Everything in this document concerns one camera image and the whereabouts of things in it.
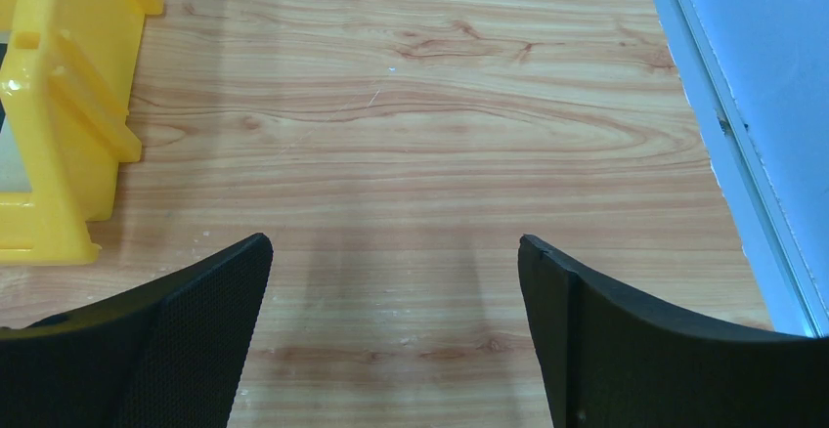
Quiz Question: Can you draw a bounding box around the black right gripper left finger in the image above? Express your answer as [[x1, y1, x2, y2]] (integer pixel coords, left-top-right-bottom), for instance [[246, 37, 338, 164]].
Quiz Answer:
[[1, 234, 273, 427]]

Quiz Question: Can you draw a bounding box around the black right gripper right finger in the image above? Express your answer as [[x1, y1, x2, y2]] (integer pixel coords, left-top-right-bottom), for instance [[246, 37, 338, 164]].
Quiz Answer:
[[517, 235, 828, 427]]

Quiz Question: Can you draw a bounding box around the yellow plastic bin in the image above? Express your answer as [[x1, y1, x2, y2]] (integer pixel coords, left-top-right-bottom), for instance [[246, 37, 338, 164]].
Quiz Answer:
[[1, 0, 163, 265]]

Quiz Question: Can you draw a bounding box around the aluminium frame rail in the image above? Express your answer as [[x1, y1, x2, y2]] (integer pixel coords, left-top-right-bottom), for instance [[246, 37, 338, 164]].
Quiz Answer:
[[653, 0, 828, 337]]

